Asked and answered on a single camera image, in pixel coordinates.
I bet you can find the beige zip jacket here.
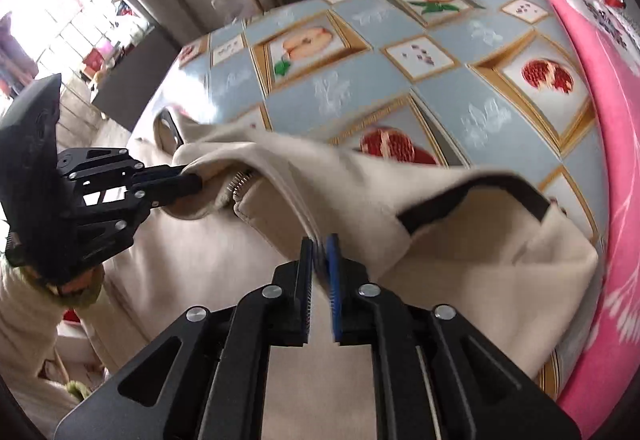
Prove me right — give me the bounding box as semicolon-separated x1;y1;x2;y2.
56;111;598;439

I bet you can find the beige sleeved left forearm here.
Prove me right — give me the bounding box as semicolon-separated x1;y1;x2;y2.
0;259;122;436

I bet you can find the pink floral blanket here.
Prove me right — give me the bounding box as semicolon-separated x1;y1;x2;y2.
548;0;639;439

